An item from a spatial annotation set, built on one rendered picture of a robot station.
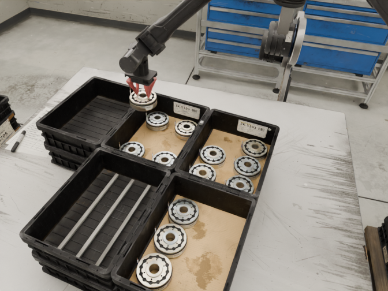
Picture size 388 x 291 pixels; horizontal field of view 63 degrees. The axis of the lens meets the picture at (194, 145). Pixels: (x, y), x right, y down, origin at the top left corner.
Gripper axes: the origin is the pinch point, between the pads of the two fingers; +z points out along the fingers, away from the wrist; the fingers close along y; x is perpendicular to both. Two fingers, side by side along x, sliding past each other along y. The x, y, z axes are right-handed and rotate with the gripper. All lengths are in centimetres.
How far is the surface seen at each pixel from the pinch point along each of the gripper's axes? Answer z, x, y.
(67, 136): 12.9, -20.4, -22.2
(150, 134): 22.8, 2.8, 0.3
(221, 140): 23.1, 12.3, 29.3
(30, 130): 35, -6, -62
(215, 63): 106, 220, -38
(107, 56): 105, 179, -152
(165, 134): 22.8, 5.4, 6.2
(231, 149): 23.2, 8.3, 35.0
